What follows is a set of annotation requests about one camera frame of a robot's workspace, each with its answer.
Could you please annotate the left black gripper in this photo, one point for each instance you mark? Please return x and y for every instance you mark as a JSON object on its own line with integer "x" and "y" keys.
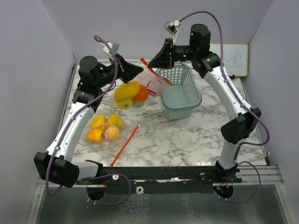
{"x": 126, "y": 70}

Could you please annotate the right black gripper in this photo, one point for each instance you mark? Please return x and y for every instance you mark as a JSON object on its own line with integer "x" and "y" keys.
{"x": 163, "y": 59}

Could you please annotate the yellow mango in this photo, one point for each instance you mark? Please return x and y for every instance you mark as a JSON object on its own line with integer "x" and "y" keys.
{"x": 126, "y": 91}

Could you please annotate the clear zip bag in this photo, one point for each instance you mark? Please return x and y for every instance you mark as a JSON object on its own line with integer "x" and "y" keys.
{"x": 117, "y": 146}
{"x": 149, "y": 78}

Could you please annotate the orange tangerine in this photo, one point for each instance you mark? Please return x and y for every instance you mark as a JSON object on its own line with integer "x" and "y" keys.
{"x": 112, "y": 133}
{"x": 142, "y": 95}

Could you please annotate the red apple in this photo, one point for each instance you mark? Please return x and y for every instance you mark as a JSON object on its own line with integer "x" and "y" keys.
{"x": 160, "y": 88}

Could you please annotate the yellow apple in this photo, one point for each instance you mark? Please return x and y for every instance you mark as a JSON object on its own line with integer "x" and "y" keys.
{"x": 125, "y": 104}

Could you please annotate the green apple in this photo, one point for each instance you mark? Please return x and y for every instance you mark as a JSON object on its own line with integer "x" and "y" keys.
{"x": 138, "y": 104}

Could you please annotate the blue plastic basket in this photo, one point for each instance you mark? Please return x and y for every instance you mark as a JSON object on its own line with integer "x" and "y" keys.
{"x": 183, "y": 96}

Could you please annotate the yellow pear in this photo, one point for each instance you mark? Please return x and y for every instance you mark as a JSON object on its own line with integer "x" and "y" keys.
{"x": 115, "y": 120}

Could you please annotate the yellow bell pepper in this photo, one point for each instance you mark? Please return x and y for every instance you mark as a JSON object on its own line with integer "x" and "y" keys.
{"x": 99, "y": 122}

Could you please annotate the orange bell pepper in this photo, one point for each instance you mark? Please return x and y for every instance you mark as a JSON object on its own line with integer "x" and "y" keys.
{"x": 95, "y": 135}

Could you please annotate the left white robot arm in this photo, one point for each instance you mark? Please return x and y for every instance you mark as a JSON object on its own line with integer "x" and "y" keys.
{"x": 54, "y": 165}

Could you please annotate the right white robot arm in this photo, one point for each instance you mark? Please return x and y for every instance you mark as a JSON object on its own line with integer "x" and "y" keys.
{"x": 243, "y": 118}

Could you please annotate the small whiteboard with writing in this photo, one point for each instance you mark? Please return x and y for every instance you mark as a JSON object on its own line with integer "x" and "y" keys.
{"x": 235, "y": 59}

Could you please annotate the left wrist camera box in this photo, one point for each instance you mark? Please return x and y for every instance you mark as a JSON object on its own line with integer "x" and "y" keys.
{"x": 114, "y": 46}

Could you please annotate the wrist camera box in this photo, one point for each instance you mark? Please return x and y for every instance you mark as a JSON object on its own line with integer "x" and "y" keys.
{"x": 114, "y": 46}
{"x": 172, "y": 27}

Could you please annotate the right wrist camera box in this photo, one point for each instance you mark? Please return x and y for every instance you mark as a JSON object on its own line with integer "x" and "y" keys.
{"x": 172, "y": 27}

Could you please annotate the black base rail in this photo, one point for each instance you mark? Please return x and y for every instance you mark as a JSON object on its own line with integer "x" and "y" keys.
{"x": 163, "y": 180}

